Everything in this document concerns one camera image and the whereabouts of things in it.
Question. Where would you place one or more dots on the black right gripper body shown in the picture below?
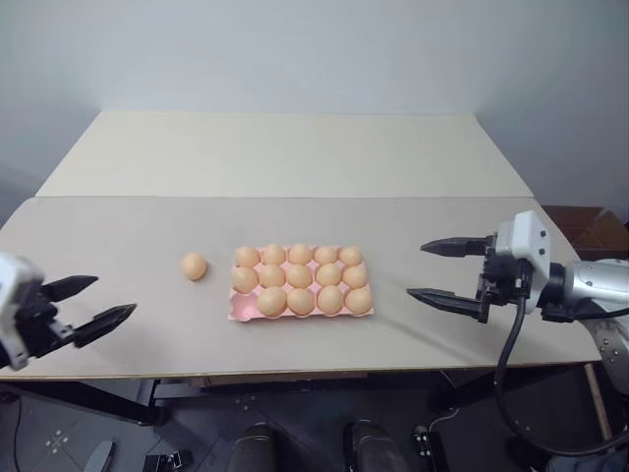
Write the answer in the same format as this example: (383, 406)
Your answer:
(501, 282)

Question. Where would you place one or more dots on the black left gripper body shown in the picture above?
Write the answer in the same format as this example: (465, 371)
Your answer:
(35, 320)

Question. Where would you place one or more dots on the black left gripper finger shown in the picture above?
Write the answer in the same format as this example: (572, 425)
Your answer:
(105, 322)
(69, 287)

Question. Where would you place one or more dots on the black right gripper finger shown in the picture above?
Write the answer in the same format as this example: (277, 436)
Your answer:
(454, 247)
(449, 300)

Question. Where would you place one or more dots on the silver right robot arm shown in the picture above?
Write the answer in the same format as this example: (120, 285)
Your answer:
(589, 282)

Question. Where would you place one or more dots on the tan egg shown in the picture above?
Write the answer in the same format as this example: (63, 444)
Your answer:
(330, 299)
(247, 256)
(355, 276)
(271, 276)
(300, 301)
(325, 254)
(299, 275)
(358, 300)
(272, 301)
(328, 274)
(245, 279)
(273, 253)
(350, 255)
(193, 266)
(301, 253)

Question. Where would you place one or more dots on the pink egg tray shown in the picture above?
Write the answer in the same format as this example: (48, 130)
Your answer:
(244, 309)

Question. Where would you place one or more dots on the brown cardboard box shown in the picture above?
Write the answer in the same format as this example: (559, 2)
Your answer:
(589, 226)

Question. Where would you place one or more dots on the black floor device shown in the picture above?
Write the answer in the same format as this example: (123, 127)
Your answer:
(425, 445)

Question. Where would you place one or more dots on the black floor clamp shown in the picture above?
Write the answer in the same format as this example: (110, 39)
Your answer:
(164, 463)

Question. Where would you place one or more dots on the wooden stick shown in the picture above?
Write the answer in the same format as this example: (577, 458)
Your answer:
(597, 403)

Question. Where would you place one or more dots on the dark rounded shape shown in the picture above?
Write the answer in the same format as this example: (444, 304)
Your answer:
(371, 447)
(255, 450)

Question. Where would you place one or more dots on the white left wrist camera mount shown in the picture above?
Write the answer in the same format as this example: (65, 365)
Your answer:
(15, 275)

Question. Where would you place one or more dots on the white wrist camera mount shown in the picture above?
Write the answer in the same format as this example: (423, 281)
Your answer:
(526, 236)
(15, 275)

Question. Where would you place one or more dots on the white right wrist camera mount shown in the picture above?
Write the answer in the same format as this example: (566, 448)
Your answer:
(526, 236)

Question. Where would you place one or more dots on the black metal table frame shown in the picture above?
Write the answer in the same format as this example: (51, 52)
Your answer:
(123, 405)

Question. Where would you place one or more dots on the grey metal bracket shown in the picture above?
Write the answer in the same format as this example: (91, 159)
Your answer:
(99, 456)

